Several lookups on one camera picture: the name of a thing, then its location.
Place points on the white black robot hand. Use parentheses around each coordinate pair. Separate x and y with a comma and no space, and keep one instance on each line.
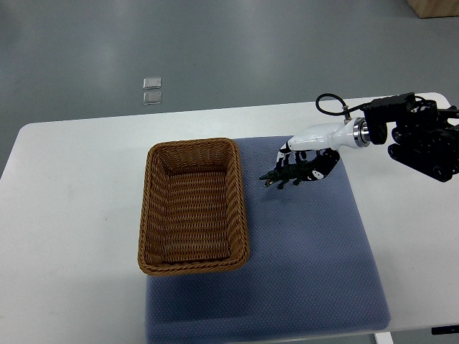
(317,147)

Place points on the dark green toy crocodile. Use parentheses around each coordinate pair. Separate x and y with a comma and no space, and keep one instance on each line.
(296,173)

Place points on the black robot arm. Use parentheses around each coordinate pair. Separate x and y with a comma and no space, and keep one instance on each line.
(424,139)

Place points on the brown wicker basket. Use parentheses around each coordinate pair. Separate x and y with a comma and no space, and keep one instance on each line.
(193,215)

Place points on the blue grey fabric mat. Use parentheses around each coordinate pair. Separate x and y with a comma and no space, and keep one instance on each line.
(311,270)

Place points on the wooden box corner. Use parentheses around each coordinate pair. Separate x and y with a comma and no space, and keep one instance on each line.
(426,9)

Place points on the upper metal floor plate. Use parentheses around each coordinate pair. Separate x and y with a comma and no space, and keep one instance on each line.
(151,83)

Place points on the metal floor plate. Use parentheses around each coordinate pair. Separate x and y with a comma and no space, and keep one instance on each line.
(151,83)
(152,97)

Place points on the lower metal floor plate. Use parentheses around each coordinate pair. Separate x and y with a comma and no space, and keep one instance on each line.
(152,97)

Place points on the white table leg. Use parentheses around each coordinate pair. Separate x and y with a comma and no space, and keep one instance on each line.
(383,338)

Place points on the black table control panel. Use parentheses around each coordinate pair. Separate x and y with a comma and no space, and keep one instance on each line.
(445,330)

